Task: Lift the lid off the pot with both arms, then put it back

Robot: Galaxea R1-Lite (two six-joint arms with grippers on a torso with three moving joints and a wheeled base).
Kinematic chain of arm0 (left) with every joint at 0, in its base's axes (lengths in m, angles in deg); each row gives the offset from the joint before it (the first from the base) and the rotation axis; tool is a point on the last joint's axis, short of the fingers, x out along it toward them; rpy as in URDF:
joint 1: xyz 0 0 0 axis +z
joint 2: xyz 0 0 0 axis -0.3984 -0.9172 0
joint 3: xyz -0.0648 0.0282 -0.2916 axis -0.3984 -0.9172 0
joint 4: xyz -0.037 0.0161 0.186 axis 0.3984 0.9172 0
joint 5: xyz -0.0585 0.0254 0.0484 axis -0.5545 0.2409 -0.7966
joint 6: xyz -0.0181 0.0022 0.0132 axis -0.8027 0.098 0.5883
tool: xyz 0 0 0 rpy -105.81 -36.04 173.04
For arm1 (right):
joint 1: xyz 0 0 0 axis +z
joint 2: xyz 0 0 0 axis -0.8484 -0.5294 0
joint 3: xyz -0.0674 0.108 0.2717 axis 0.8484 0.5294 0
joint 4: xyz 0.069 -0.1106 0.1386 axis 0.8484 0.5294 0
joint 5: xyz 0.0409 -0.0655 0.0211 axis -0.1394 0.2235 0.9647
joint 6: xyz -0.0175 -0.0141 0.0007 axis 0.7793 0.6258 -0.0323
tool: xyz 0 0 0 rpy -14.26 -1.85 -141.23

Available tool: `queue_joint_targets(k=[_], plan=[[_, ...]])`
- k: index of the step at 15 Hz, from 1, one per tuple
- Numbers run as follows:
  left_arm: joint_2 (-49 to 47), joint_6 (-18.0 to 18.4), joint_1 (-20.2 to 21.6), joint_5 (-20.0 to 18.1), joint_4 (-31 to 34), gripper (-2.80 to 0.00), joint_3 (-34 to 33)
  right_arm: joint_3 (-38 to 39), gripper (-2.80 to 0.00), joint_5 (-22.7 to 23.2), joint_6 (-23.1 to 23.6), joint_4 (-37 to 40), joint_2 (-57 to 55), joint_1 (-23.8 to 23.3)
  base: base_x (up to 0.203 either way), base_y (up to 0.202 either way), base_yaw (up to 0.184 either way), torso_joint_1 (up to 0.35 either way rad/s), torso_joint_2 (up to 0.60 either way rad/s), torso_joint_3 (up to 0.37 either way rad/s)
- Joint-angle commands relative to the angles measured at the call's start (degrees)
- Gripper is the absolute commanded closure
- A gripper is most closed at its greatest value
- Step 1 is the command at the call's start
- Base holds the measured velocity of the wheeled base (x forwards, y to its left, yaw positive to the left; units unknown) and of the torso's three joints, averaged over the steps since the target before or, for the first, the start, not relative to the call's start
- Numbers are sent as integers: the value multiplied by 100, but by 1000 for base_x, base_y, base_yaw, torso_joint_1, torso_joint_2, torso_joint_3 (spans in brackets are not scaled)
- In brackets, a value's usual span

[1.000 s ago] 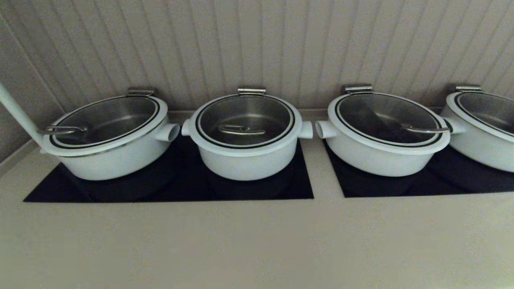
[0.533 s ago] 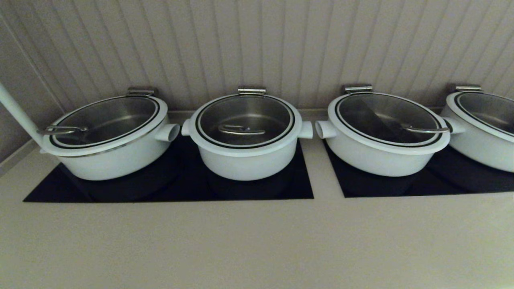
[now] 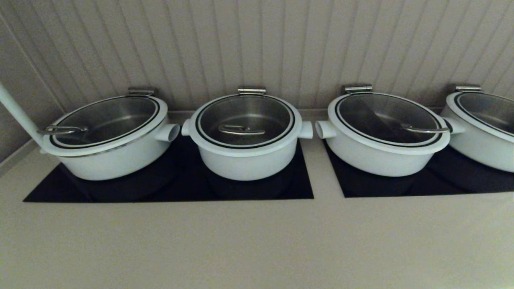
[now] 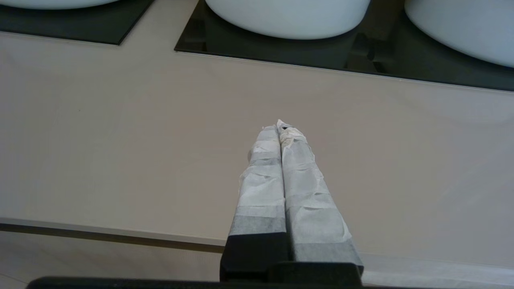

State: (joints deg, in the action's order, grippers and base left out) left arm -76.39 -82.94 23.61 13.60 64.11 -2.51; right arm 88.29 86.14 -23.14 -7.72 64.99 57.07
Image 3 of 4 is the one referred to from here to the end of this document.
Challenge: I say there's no black glass induction cooktop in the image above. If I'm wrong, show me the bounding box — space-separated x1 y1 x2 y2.
23 134 314 203
323 140 514 198

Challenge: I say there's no white slanted pole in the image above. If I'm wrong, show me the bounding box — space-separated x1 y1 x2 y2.
0 82 47 154

